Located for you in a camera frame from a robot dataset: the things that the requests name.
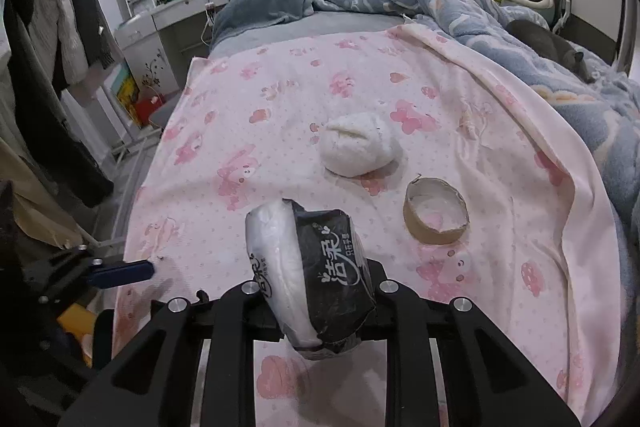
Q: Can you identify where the brown cardboard tape core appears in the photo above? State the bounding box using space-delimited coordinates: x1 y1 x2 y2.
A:
403 177 471 245

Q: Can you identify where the pink printed blanket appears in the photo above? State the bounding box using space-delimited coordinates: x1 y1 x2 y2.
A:
112 24 623 427

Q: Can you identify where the grey fleece bed sheet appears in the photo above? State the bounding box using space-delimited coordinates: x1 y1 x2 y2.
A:
207 14 406 58

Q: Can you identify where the beige coat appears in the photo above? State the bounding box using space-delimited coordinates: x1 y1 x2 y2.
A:
0 142 87 249

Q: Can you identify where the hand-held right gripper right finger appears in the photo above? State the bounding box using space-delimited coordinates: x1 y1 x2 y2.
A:
359 259 582 427

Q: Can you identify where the white dressing table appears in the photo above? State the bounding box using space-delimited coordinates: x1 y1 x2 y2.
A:
114 0 232 108

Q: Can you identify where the black tissue packet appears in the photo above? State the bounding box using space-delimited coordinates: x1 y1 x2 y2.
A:
245 198 378 360

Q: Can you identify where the red box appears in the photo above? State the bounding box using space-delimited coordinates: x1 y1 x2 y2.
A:
135 96 166 128

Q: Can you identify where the white jacket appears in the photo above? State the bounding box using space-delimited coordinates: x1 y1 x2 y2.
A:
27 0 92 88

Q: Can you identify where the yellow object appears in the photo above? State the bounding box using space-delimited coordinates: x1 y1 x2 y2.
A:
56 304 97 349

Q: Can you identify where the white crumpled tissue ball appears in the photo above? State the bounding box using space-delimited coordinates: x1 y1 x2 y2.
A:
320 111 403 178

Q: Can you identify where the grey cat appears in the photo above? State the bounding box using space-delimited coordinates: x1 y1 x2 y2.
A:
507 19 598 82

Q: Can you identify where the white metal clothes rack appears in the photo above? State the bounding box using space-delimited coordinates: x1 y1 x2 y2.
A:
95 82 167 253

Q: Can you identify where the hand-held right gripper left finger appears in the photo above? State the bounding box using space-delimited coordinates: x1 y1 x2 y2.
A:
60 281 282 427

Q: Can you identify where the grey blue pillow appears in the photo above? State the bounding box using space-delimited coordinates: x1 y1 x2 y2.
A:
212 0 316 45

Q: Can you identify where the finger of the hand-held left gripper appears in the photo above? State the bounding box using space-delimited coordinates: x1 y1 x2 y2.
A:
87 260 154 289

